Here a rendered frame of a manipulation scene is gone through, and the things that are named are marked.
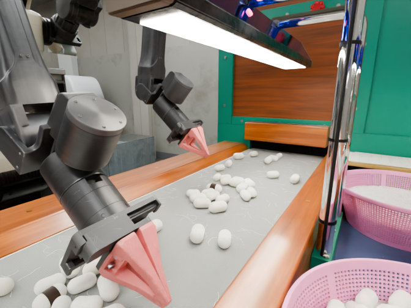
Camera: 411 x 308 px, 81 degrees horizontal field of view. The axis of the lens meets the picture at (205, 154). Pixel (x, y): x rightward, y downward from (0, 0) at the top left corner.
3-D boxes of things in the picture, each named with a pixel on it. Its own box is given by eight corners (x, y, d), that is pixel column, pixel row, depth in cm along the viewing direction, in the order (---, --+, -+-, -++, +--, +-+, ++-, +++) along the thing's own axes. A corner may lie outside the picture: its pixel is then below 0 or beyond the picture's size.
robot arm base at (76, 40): (71, 29, 92) (37, 21, 82) (79, 11, 88) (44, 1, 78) (81, 47, 91) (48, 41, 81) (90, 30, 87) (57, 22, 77)
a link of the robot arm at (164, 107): (161, 107, 72) (147, 107, 67) (172, 89, 68) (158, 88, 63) (175, 124, 70) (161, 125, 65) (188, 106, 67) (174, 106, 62)
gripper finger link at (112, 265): (210, 261, 26) (158, 197, 29) (165, 310, 20) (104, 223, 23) (182, 287, 30) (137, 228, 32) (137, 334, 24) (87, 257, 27)
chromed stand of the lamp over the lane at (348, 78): (222, 244, 48) (227, -11, 38) (259, 206, 64) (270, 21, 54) (328, 284, 38) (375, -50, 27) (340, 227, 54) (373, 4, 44)
